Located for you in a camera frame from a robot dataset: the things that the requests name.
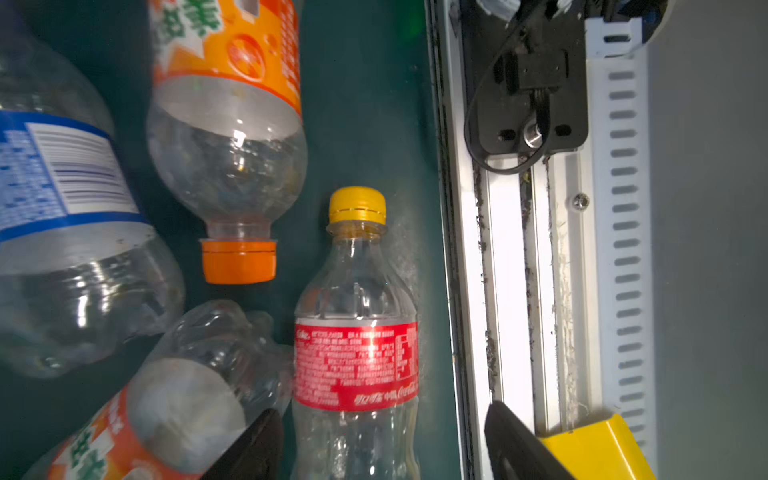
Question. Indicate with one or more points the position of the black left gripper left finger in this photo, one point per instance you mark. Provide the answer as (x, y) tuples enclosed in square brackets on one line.
[(255, 455)]

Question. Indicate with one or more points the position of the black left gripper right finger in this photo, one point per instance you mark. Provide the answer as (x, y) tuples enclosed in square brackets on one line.
[(515, 452)]

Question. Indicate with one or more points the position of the clear bottle yellow cap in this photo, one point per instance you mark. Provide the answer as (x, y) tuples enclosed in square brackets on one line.
[(356, 344)]

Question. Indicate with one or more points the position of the yellow plastic shovel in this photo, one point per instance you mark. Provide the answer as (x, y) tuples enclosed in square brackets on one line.
[(603, 450)]

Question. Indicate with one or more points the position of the clear bottle orange label middle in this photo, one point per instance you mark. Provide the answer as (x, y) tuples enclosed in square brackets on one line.
[(208, 379)]

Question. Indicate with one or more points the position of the clear bottle blue cap right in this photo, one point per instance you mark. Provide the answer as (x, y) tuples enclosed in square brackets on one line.
[(82, 270)]

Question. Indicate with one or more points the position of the clear bottle orange cap right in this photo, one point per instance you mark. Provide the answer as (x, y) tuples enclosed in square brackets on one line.
[(225, 127)]

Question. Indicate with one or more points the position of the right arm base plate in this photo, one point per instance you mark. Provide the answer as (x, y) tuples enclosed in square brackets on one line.
[(525, 76)]

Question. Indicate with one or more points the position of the white perforated cable duct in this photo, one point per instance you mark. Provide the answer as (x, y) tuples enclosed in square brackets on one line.
[(619, 130)]

